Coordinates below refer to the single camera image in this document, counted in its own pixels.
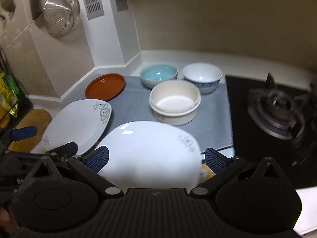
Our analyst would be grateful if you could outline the black gas stove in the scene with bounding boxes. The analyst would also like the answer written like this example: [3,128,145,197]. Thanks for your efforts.
[225,74,317,190]

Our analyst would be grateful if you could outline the white floral plate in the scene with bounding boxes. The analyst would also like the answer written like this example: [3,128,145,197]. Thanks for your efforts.
[94,121,202,192]
[31,99,113,155]

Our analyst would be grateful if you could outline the stove burner with pan support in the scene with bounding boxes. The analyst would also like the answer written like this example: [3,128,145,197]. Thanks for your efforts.
[247,73,317,154]

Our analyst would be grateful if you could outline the grey mat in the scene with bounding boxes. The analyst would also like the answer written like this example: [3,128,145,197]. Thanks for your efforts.
[75,76,235,152]

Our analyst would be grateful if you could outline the yellow green packets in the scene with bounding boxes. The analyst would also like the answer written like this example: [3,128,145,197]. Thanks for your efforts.
[0,71,20,120]

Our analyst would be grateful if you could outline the white bowl with blue pattern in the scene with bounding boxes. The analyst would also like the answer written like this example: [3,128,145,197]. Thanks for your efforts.
[182,63,223,95]

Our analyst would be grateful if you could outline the grey wall vent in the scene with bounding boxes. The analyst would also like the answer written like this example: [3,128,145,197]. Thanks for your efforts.
[80,0,105,20]

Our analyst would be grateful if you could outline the dark hanging cleaver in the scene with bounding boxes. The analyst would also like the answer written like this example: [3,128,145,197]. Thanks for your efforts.
[30,0,44,21]

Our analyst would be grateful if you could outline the teal ceramic bowl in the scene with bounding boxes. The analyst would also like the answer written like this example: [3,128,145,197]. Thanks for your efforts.
[140,63,178,90]

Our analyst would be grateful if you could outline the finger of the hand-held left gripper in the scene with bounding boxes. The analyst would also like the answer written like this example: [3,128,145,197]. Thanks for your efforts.
[46,141,79,161]
[7,126,37,142]

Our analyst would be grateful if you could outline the brown bowl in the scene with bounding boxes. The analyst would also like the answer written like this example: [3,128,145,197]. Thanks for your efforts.
[85,73,127,102]

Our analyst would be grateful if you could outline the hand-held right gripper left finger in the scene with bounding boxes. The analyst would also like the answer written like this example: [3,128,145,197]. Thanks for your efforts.
[22,146,124,199]

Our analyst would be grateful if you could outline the tan cutting board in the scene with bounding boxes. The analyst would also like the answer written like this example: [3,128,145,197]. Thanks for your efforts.
[9,108,52,153]

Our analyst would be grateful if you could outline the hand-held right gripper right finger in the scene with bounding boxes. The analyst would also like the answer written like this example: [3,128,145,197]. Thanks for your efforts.
[190,147,297,200]

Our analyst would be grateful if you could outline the metal mesh strainer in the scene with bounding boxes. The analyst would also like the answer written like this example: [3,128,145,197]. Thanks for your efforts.
[43,0,81,37]

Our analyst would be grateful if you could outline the cream round bowl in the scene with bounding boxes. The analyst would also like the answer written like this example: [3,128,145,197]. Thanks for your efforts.
[149,80,201,126]

